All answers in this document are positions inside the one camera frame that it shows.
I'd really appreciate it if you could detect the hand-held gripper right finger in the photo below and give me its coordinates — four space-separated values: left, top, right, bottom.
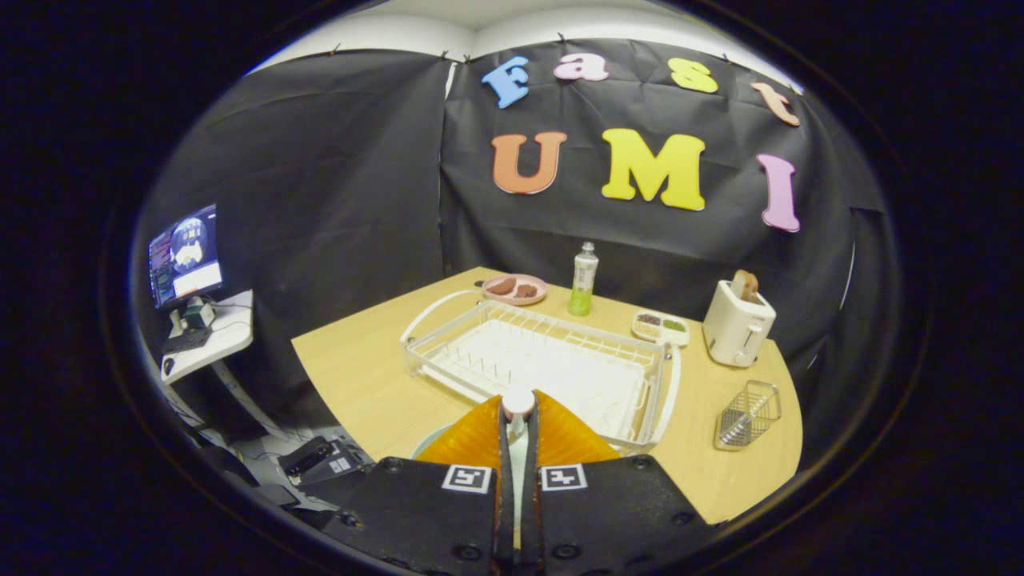
528 390 718 574

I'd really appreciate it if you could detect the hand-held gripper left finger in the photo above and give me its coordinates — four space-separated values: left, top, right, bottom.
324 392 515 574

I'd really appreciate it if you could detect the pale green plate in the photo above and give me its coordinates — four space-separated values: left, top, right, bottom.
410 422 530 551

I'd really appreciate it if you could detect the pink striped handle spoon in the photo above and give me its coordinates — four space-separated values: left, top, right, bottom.
501 387 536 439

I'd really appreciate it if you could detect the white dish rack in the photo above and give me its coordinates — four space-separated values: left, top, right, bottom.
400 290 682 455

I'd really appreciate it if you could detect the metal wire basket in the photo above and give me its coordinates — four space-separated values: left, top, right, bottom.
714 380 782 452

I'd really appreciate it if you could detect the pink divided plate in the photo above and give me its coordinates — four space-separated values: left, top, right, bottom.
482 274 549 306

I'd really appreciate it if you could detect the black device on floor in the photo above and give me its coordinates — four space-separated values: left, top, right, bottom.
278 436 367 486

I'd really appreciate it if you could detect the white divided food tray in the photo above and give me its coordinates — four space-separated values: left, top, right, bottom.
631 310 690 347

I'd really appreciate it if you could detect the cream toaster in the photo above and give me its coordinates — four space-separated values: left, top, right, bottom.
702 280 777 369

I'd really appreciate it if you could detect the clear bottle with green liquid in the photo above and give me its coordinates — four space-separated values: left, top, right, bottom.
568 242 599 317

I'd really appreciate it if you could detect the white side desk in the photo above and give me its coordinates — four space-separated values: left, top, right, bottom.
160 290 255 386

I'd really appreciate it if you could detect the black keyboard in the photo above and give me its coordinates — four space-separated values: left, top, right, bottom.
163 327 214 355

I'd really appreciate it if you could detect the computer monitor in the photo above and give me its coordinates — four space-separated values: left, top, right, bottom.
148 204 226 310

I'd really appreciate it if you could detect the black backdrop cloth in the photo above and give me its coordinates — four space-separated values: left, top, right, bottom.
132 36 901 465

